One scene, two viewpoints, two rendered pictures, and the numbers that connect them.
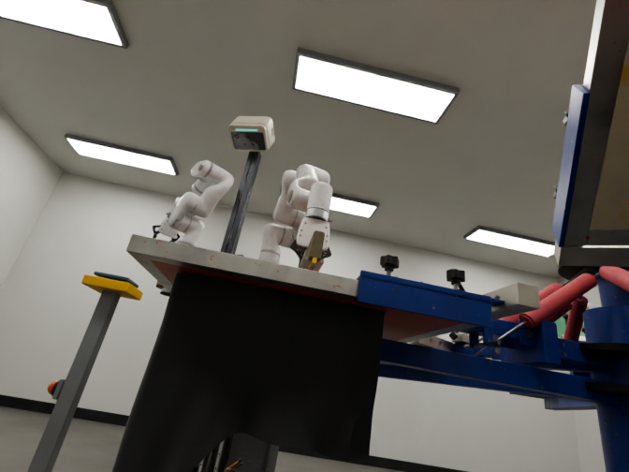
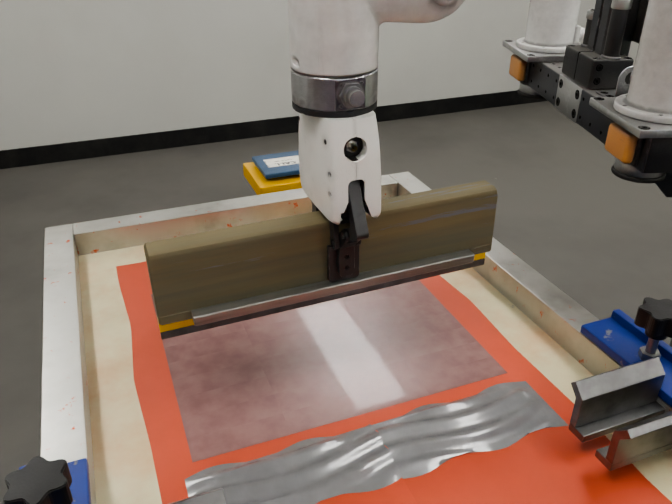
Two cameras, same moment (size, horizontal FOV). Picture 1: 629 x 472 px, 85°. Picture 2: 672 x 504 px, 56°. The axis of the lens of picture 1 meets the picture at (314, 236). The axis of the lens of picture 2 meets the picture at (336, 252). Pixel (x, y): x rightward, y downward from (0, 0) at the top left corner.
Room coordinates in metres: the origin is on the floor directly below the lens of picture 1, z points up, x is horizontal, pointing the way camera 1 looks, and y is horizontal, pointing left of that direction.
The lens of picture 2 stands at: (0.84, -0.52, 1.41)
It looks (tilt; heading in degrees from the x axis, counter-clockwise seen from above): 29 degrees down; 73
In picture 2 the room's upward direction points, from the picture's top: straight up
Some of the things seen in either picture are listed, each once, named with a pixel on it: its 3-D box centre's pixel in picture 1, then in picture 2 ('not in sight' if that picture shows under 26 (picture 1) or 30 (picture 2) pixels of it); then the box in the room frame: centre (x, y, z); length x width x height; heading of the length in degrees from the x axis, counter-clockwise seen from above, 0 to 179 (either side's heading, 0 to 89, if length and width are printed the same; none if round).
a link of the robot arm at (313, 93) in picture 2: (318, 217); (337, 85); (1.00, 0.00, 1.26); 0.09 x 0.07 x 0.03; 95
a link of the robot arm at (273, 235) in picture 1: (275, 240); not in sight; (1.55, 0.18, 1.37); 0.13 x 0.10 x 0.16; 109
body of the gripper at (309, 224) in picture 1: (314, 234); (335, 150); (1.00, 0.00, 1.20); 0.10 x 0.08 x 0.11; 95
